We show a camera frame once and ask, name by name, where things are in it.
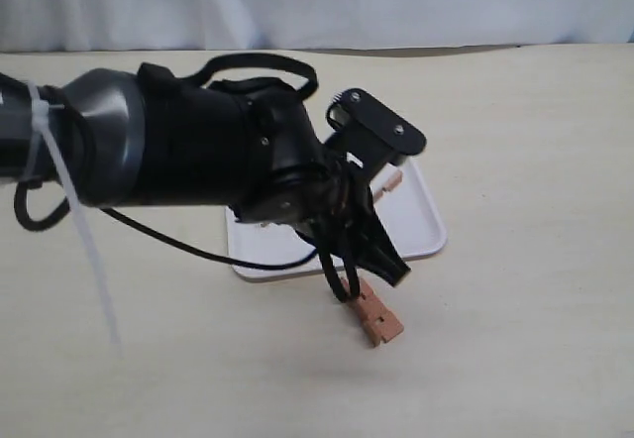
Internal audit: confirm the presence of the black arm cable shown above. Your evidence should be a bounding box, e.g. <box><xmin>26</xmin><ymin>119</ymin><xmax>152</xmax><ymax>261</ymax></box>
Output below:
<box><xmin>13</xmin><ymin>52</ymin><xmax>363</xmax><ymax>304</ymax></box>

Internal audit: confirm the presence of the white zip tie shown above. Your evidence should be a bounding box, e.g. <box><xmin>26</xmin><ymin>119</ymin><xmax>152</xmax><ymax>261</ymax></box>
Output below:
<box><xmin>26</xmin><ymin>81</ymin><xmax>122</xmax><ymax>356</ymax></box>

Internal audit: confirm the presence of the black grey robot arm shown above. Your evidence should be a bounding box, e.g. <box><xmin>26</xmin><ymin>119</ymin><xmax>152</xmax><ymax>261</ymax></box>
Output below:
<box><xmin>1</xmin><ymin>62</ymin><xmax>426</xmax><ymax>297</ymax></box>

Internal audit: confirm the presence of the white plastic tray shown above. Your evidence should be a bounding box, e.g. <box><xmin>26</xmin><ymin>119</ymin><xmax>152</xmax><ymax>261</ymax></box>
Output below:
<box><xmin>225</xmin><ymin>160</ymin><xmax>448</xmax><ymax>265</ymax></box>

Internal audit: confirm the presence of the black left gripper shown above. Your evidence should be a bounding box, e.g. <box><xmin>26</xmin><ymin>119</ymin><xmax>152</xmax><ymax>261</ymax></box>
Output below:
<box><xmin>235</xmin><ymin>130</ymin><xmax>411</xmax><ymax>287</ymax></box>

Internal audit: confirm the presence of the notched wooden block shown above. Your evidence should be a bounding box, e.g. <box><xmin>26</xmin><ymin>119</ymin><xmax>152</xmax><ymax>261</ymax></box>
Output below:
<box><xmin>348</xmin><ymin>278</ymin><xmax>404</xmax><ymax>348</ymax></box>
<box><xmin>371</xmin><ymin>169</ymin><xmax>403</xmax><ymax>203</ymax></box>

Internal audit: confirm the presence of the white backdrop curtain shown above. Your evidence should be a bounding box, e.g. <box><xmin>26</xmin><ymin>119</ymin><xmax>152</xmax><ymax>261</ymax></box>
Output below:
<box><xmin>1</xmin><ymin>0</ymin><xmax>633</xmax><ymax>52</ymax></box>

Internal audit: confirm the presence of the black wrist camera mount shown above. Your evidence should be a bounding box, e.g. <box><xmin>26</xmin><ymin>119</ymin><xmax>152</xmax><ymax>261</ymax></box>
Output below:
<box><xmin>326</xmin><ymin>88</ymin><xmax>427</xmax><ymax>165</ymax></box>

